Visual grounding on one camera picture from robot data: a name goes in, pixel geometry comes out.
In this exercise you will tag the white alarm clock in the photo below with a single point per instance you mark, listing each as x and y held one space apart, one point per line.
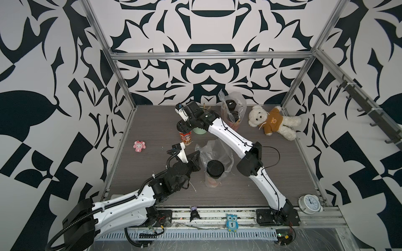
310 204

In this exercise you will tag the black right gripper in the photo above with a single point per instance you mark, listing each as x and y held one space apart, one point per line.
182 126

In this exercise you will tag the clear plastic carrier bag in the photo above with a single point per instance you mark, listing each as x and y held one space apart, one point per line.
238 98

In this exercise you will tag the small purple figure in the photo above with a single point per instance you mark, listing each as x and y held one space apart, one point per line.
194 215

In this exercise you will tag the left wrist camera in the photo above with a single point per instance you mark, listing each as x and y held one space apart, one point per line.
180 150

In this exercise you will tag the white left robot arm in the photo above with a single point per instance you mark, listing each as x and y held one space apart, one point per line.
90 220

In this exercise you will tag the blue owl figure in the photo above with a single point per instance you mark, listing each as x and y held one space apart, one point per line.
232 224

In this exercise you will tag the pale milk tea cup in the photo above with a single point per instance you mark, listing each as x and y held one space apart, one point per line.
214 172

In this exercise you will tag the green straw holder cup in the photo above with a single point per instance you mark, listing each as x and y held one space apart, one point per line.
199 131

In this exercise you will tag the red milk tea cup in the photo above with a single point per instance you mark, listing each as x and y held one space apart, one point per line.
185 133
231 105
232 119

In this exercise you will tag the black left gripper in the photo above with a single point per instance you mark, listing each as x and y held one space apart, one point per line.
193 162

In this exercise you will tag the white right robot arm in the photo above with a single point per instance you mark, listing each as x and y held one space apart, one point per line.
250 154

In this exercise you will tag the white teddy bear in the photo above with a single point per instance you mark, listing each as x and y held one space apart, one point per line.
273 121

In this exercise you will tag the pink plush toy figure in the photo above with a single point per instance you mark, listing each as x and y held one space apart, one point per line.
139 146

